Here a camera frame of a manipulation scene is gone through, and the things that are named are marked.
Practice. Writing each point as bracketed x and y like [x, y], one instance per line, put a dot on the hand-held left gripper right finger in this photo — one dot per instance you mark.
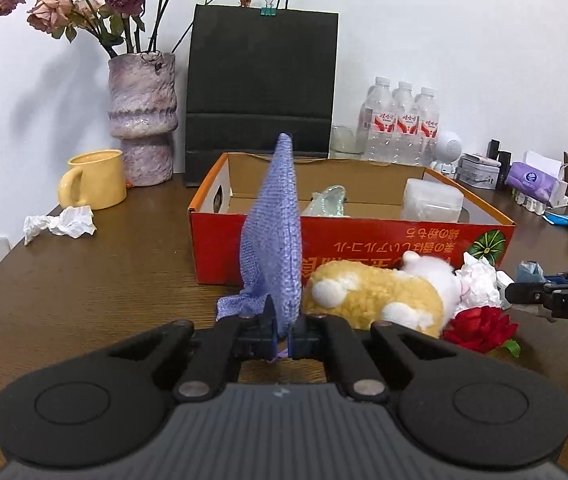
[310, 336]

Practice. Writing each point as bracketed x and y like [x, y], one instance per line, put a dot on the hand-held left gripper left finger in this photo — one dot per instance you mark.
[259, 336]

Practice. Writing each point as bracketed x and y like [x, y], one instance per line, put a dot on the small clear snack packet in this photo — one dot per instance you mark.
[529, 271]

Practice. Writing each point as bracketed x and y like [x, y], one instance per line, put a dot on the white tissue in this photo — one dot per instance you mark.
[481, 280]
[71, 220]

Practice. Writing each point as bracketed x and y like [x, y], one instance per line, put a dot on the red artificial rose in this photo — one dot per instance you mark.
[479, 327]

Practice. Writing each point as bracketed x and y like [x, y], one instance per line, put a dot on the yellow and white plush toy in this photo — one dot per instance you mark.
[364, 290]

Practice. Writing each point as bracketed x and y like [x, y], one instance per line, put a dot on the red cardboard box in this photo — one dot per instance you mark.
[364, 252]

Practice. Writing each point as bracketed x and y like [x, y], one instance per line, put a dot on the purple knitted cloth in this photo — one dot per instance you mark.
[274, 220]

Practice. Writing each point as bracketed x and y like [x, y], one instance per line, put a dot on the translucent plastic container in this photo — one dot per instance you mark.
[431, 200]

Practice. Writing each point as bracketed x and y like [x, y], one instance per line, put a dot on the blue plastic packet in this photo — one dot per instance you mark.
[559, 217]

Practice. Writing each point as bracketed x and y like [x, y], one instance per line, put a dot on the row of small white vials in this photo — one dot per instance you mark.
[529, 202]

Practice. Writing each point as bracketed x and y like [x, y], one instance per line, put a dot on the purple wipes pack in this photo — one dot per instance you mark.
[531, 180]

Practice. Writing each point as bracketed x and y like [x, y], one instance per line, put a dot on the black rectangular device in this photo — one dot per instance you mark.
[504, 167]

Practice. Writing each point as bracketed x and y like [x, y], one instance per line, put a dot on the clear crumpled plastic wrap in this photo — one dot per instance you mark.
[326, 202]

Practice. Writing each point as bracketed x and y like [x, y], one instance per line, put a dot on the white robot-shaped speaker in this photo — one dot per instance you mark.
[448, 147]

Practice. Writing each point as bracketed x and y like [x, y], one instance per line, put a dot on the clear water bottle red label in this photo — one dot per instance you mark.
[428, 127]
[378, 125]
[406, 127]

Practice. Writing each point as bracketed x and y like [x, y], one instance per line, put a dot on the clear glass cup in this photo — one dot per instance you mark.
[346, 142]

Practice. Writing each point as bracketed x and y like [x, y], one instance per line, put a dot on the yellow mug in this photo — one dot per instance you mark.
[96, 180]

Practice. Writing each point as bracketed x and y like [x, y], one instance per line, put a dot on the black paper bag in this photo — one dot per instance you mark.
[264, 85]

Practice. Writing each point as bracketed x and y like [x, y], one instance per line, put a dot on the purple textured vase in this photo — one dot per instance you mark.
[141, 110]

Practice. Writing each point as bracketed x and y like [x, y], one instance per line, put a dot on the green binder clip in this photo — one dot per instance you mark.
[267, 10]

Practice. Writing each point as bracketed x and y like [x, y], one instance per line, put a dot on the dried rose bouquet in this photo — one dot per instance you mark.
[126, 1]

